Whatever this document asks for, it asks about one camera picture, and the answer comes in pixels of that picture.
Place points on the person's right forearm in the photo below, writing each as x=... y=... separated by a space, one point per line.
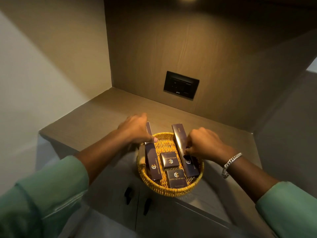
x=250 y=178

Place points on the black wall socket panel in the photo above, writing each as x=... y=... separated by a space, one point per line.
x=181 y=84

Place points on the person's right green sleeve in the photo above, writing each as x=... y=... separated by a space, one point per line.
x=289 y=213

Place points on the person's left green sleeve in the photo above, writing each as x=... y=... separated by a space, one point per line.
x=42 y=203

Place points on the long dark brown box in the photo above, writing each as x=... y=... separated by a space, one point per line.
x=180 y=138
x=153 y=161

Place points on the grey cabinet door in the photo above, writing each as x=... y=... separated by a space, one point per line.
x=111 y=195
x=178 y=220

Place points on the person's left forearm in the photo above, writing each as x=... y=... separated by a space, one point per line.
x=101 y=156

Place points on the person's right hand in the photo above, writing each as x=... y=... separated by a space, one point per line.
x=208 y=146

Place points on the round wicker basket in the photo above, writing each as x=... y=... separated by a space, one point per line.
x=158 y=188

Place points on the small square brown box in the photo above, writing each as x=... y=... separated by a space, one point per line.
x=170 y=160
x=176 y=178

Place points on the person's left hand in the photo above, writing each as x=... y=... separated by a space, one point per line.
x=136 y=130

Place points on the person's green sleeve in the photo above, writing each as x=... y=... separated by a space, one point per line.
x=42 y=203
x=289 y=213

